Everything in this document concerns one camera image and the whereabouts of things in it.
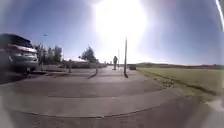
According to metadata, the low hedge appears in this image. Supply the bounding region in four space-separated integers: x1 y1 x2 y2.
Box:
59 61 108 70

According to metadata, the grey asphalt road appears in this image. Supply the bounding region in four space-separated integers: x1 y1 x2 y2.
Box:
0 69 48 86

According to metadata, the dark box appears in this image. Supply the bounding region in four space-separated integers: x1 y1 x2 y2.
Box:
128 64 137 71

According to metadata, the row of trees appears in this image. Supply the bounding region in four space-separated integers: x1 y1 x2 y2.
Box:
33 43 64 66

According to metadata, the person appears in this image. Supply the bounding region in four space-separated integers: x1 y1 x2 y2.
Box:
112 55 119 71

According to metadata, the thin pole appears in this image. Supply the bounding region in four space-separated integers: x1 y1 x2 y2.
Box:
117 48 120 70

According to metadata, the grey asphalt path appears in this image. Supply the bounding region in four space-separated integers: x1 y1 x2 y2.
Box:
0 65 224 128

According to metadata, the bollard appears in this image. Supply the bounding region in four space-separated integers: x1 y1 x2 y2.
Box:
95 62 100 75
68 59 73 74

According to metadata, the grass field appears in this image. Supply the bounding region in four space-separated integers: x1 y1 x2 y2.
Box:
135 67 224 101

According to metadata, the tree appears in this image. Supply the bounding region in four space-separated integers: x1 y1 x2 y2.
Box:
80 45 99 64

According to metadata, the distant hill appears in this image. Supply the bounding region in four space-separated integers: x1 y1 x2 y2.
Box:
134 61 224 70

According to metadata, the grey car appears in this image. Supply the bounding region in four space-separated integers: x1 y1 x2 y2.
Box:
0 33 40 75

